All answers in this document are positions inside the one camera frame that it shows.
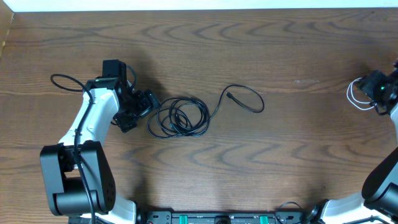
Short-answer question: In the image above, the white usb cable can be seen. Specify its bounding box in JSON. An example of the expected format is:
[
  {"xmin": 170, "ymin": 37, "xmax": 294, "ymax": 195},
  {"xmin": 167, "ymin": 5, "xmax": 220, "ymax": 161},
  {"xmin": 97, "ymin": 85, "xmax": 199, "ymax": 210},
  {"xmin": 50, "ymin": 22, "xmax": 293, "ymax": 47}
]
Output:
[{"xmin": 346, "ymin": 77, "xmax": 376, "ymax": 111}]

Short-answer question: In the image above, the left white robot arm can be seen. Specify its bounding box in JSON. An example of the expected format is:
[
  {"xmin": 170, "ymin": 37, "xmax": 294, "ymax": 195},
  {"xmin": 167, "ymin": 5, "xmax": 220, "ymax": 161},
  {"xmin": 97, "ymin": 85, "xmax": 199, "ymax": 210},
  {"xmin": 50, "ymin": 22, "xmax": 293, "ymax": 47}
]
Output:
[{"xmin": 40, "ymin": 59, "xmax": 160, "ymax": 223}]

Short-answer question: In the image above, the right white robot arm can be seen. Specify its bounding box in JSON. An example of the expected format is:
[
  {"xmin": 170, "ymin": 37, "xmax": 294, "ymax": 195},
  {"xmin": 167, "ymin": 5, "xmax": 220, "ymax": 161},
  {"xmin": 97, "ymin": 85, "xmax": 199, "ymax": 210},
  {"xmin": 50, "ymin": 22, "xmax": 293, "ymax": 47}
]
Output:
[{"xmin": 300, "ymin": 62, "xmax": 397, "ymax": 223}]

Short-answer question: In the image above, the cardboard box edge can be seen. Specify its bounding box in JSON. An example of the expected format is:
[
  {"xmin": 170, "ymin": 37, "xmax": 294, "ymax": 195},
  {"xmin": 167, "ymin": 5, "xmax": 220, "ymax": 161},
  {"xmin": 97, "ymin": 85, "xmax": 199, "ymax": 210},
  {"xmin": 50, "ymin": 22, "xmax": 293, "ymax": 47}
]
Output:
[{"xmin": 0, "ymin": 0, "xmax": 14, "ymax": 55}]

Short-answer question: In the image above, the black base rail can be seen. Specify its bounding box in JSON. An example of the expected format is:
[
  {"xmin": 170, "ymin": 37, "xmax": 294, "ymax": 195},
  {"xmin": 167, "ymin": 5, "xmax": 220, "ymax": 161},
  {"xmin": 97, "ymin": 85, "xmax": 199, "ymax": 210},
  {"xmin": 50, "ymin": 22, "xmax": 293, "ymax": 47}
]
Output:
[{"xmin": 135, "ymin": 210, "xmax": 308, "ymax": 224}]

